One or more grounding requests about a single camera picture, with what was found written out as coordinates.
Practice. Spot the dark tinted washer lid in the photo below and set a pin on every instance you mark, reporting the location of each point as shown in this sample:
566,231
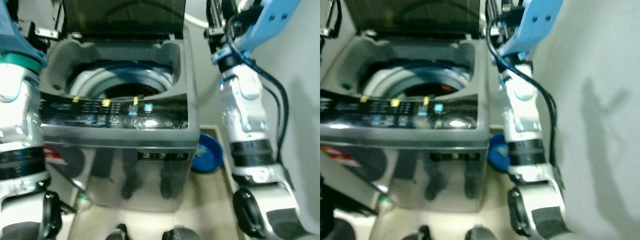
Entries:
125,15
410,15

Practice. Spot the pale blue right wrist camera mount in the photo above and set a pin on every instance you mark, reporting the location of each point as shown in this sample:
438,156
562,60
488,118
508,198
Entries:
270,25
537,25

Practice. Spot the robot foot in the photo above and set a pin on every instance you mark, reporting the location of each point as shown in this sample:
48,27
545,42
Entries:
180,234
481,234
118,232
417,233

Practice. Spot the black number label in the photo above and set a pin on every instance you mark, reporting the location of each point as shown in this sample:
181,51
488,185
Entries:
455,156
162,156

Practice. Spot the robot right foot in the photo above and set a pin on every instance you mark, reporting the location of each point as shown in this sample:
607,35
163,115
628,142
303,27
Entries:
481,234
180,234

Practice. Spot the blue plastic basin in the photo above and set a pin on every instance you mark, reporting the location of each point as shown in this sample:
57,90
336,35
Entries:
207,155
497,152

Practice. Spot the clear bottle with green cap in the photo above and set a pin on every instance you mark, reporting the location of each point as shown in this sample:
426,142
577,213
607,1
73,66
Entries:
83,202
385,202

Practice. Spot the black slanted board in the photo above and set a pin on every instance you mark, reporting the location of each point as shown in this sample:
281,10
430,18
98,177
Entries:
355,200
67,206

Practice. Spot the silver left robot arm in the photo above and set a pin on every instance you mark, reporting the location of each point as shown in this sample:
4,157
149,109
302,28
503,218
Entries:
17,110

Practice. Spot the red and white sticker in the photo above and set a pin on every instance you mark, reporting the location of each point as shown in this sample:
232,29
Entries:
55,156
340,156

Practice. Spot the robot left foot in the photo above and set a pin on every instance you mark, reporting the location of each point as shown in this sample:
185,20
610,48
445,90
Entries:
417,233
118,232

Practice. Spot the silver top-load washing machine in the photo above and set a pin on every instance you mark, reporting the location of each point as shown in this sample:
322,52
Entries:
425,185
125,185

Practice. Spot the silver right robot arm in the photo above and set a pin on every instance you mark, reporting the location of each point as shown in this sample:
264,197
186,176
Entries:
522,120
250,120

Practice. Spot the black washer control panel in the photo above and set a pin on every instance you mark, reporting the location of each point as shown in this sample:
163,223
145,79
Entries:
100,117
380,117

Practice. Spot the metal washer lid hinge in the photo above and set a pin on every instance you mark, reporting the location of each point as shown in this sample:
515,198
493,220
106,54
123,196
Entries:
47,33
326,32

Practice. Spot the steel washer drum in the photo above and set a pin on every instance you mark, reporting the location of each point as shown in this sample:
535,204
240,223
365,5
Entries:
390,80
95,80

